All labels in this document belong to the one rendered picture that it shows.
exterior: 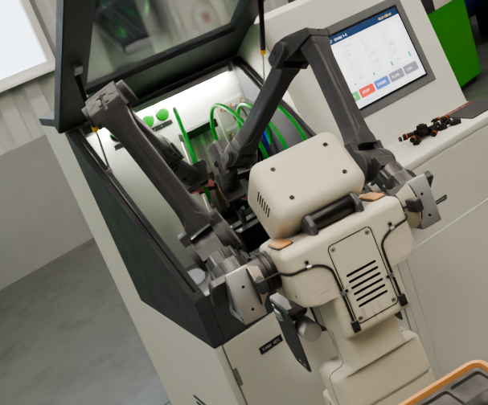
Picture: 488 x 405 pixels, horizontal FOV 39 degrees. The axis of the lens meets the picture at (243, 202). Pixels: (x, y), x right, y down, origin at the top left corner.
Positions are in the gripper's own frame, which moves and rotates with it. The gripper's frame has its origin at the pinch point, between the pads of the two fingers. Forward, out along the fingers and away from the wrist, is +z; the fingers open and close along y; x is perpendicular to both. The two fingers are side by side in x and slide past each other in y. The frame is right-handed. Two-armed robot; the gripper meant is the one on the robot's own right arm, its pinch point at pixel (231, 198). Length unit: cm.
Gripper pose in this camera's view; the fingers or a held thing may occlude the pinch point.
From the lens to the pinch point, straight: 221.9
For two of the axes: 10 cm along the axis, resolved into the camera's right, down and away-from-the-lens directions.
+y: -4.3, -8.0, 4.2
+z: 0.6, 4.4, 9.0
